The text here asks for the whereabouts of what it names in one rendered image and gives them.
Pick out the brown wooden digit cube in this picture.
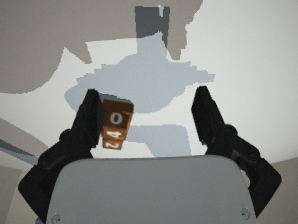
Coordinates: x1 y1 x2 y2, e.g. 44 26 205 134
102 111 128 140
102 138 124 150

